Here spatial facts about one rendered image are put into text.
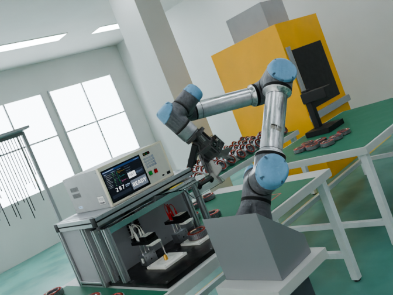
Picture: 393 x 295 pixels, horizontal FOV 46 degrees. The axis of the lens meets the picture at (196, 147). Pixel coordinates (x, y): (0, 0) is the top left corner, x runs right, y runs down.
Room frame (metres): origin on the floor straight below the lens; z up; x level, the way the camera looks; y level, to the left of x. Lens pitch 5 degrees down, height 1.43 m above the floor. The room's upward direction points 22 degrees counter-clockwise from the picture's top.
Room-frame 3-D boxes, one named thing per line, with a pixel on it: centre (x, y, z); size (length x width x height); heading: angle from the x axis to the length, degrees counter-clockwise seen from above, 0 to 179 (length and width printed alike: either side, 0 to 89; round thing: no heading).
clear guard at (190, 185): (2.43, 0.12, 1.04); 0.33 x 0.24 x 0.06; 43
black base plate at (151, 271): (2.31, 0.26, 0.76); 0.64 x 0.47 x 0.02; 133
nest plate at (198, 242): (2.38, 0.16, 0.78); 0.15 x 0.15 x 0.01; 43
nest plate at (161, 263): (2.21, 0.34, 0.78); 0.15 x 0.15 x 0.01; 43
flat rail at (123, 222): (2.37, 0.32, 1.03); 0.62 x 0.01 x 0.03; 133
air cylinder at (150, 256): (2.32, 0.44, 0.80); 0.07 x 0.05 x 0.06; 133
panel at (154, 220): (2.48, 0.43, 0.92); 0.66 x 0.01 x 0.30; 133
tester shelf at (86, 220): (2.53, 0.47, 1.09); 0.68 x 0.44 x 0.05; 133
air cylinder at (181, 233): (2.49, 0.26, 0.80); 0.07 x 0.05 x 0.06; 133
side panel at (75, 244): (2.37, 0.76, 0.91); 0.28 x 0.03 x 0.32; 43
